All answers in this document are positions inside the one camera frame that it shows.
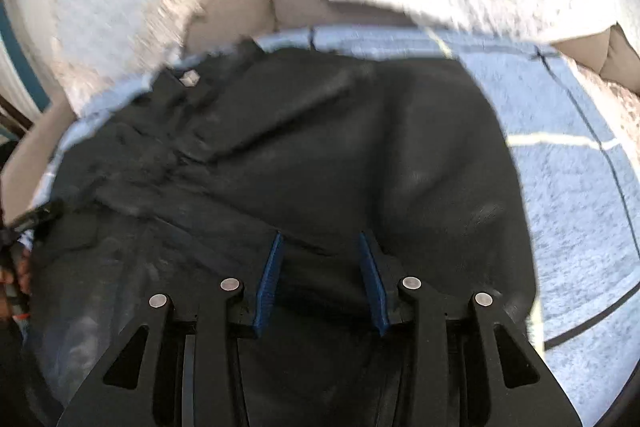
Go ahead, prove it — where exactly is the striped teal hanging cloth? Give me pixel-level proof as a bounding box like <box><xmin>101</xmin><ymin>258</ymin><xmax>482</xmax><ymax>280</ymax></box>
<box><xmin>1</xmin><ymin>0</ymin><xmax>54</xmax><ymax>141</ymax></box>

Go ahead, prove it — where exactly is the black garment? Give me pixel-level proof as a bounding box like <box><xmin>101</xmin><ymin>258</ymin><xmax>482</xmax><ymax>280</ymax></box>
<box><xmin>27</xmin><ymin>42</ymin><xmax>540</xmax><ymax>426</ymax></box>

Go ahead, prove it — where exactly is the blue checked bed sheet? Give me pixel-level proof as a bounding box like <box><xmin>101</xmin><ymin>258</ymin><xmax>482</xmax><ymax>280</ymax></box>
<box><xmin>40</xmin><ymin>27</ymin><xmax>639</xmax><ymax>426</ymax></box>

